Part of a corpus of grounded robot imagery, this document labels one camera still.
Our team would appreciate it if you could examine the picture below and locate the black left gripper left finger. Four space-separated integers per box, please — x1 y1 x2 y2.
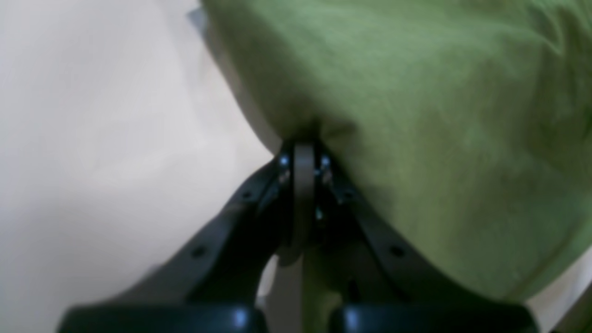
58 141 295 333

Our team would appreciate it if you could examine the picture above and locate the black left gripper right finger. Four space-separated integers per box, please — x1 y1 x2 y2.
303 142 538 333

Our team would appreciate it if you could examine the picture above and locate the green t-shirt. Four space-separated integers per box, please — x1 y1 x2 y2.
203 0 591 332

